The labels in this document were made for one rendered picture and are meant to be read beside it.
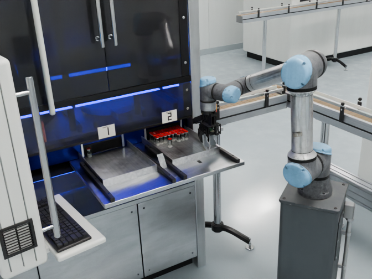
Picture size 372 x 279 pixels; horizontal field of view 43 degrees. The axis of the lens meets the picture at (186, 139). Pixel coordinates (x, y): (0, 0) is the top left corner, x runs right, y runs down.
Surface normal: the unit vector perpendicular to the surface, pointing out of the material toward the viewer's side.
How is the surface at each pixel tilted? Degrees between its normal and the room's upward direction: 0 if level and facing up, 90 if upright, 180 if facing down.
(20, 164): 90
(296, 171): 98
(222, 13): 90
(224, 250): 0
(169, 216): 90
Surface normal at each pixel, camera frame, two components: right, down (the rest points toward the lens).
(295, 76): -0.65, 0.21
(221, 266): -0.04, -0.91
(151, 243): 0.50, 0.33
